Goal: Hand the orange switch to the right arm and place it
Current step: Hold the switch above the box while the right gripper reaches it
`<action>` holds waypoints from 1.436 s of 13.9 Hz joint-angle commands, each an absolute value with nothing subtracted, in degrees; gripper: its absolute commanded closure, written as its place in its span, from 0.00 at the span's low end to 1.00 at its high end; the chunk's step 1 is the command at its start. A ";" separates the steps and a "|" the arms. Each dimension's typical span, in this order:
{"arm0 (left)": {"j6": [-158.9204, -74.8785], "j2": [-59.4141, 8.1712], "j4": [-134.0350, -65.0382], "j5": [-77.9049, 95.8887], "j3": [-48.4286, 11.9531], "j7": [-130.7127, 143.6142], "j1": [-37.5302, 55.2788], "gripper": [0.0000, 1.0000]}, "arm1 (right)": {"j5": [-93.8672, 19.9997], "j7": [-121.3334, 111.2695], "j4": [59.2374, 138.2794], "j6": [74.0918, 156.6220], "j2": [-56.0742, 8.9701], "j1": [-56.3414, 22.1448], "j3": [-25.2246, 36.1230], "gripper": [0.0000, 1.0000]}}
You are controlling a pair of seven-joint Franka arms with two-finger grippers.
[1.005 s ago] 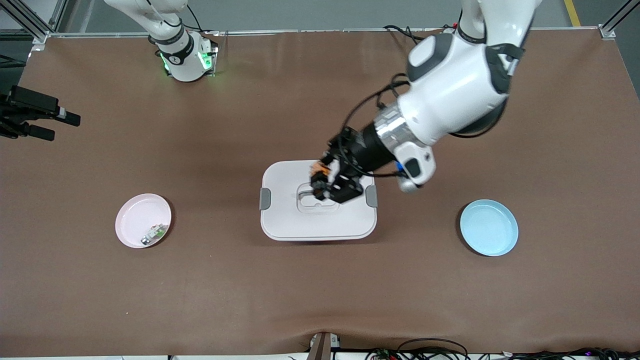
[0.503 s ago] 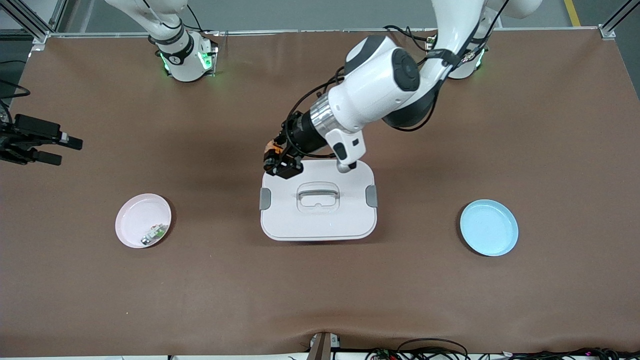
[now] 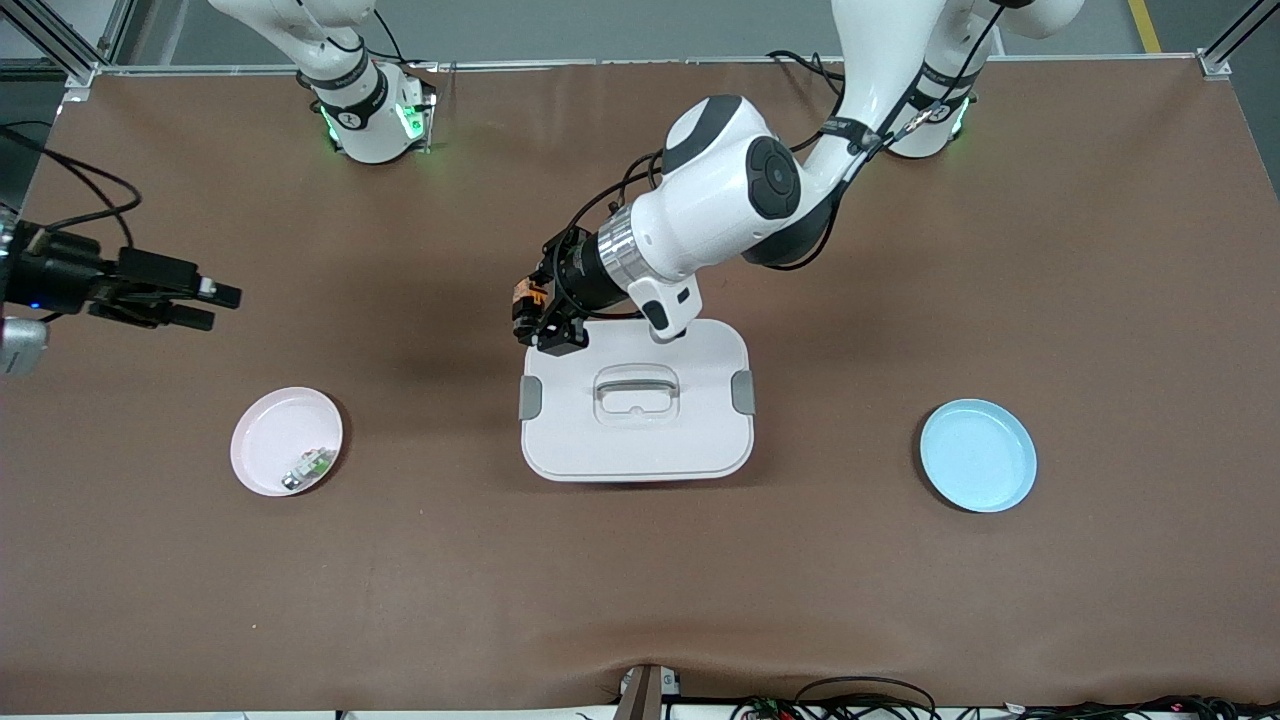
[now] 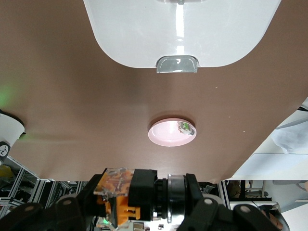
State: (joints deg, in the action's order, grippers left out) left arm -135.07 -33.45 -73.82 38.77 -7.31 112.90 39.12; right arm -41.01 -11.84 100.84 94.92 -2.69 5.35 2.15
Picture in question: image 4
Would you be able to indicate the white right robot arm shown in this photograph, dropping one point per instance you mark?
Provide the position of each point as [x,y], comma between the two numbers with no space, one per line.
[9,130]

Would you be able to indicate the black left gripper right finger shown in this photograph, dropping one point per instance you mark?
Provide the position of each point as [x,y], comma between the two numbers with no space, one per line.
[204,211]

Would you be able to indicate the green and silver switch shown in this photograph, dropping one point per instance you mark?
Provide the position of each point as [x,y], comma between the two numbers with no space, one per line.
[186,127]

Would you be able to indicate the aluminium background rack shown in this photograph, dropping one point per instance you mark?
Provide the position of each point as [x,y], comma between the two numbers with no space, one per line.
[29,183]

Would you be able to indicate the white lidded storage box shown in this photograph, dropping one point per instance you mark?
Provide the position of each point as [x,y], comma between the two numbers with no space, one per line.
[144,31]

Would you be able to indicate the orange and black push-button switch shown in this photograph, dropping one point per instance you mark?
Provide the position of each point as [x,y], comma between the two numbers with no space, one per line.
[142,192]

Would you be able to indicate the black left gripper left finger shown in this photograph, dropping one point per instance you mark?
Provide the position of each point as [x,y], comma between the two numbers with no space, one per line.
[72,211]

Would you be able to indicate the pink round plate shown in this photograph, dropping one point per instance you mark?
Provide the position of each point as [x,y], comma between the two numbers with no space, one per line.
[163,134]

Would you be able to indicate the grey box latch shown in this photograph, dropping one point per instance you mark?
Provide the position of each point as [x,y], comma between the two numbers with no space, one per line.
[176,65]

